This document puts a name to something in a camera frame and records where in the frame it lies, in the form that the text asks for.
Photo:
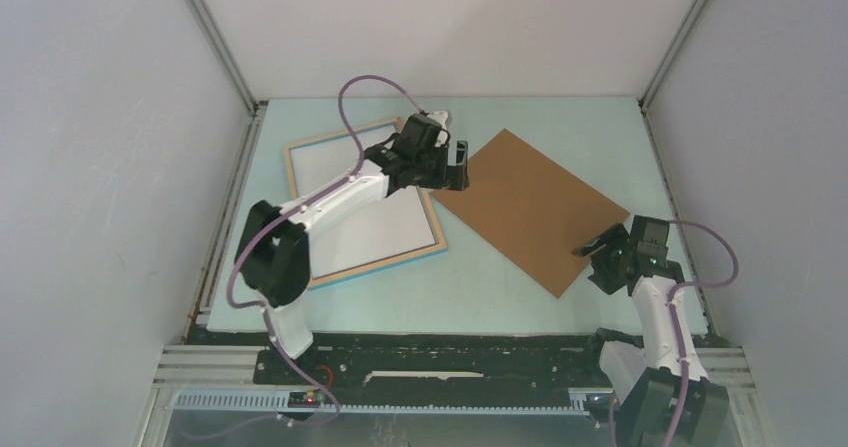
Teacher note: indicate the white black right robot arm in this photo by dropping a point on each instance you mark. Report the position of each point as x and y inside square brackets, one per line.
[660, 387]

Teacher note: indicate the hot air balloon photo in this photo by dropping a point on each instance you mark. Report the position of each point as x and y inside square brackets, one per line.
[370, 188]

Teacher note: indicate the right corner aluminium rail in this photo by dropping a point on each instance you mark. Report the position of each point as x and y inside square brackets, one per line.
[691, 18]

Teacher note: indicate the wooden picture frame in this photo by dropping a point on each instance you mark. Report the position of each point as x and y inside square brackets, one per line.
[401, 228]

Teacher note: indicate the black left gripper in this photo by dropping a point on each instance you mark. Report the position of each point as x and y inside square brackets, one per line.
[448, 177]

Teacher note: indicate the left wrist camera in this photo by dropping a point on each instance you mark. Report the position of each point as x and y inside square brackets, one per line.
[441, 117]

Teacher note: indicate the left corner aluminium rail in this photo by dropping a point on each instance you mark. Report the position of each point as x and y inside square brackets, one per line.
[220, 48]

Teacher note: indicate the brown frame backing board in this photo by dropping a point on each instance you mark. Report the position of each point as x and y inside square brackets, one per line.
[531, 209]

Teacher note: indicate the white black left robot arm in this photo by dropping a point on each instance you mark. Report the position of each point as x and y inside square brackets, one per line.
[272, 264]

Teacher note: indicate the corner aluminium rail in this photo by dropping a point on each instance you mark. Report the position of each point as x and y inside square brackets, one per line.
[691, 18]
[220, 48]

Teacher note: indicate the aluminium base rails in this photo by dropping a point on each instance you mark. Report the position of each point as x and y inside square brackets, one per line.
[219, 378]

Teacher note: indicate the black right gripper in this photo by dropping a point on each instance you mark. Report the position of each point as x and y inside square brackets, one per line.
[611, 236]

